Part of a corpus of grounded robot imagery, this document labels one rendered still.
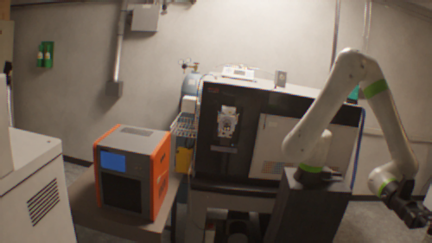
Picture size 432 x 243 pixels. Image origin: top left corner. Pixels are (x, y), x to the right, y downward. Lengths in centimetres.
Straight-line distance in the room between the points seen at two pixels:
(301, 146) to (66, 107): 312
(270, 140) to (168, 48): 160
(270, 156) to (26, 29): 354
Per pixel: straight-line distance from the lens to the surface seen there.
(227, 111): 180
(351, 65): 93
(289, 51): 303
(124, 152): 143
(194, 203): 208
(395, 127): 107
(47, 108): 393
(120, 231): 161
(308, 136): 104
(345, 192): 129
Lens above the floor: 167
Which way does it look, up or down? 14 degrees down
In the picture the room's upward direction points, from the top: 7 degrees clockwise
